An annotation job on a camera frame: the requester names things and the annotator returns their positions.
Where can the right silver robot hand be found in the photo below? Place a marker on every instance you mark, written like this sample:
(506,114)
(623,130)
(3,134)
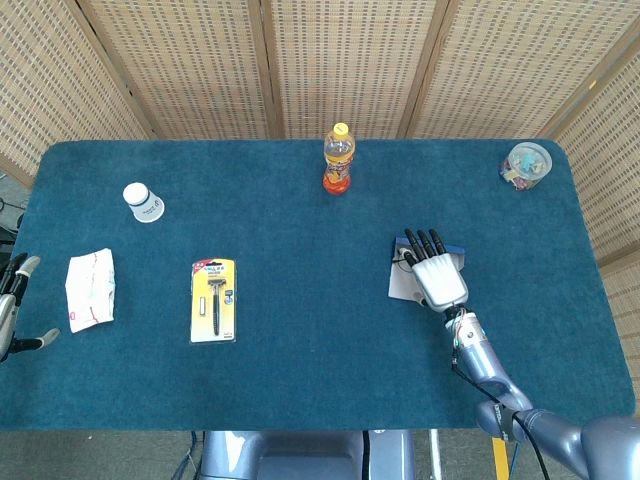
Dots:
(440,280)

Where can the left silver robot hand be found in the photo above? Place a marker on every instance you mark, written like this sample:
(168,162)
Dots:
(7,310)

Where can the blue packaged item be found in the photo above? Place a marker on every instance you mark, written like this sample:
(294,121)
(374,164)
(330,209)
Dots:
(400,282)

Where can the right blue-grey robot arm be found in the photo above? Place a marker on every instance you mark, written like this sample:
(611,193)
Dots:
(480,365)

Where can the orange juice bottle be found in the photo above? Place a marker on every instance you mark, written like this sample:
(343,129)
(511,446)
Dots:
(338,170)

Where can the black background equipment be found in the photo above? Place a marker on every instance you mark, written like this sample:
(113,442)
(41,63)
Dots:
(5,235)

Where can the white tissue pack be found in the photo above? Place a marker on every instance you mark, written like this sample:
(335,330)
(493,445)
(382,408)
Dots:
(90,290)

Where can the clear jar of clips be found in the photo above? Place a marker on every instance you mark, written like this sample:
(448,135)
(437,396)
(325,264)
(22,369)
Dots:
(525,167)

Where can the blue table cloth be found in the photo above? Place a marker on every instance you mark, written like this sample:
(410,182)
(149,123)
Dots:
(300,250)

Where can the white paper cup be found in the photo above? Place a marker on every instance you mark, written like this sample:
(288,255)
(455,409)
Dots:
(145,205)

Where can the yellow floor tape strip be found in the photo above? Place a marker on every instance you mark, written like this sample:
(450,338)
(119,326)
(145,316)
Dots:
(500,460)

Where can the yellow razor blister pack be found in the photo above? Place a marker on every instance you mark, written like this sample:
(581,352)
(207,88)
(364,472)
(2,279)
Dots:
(215,280)

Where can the blue-grey robot torso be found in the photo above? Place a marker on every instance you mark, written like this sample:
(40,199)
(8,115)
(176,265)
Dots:
(300,455)

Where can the woven folding screen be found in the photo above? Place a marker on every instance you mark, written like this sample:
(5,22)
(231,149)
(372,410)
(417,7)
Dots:
(350,65)

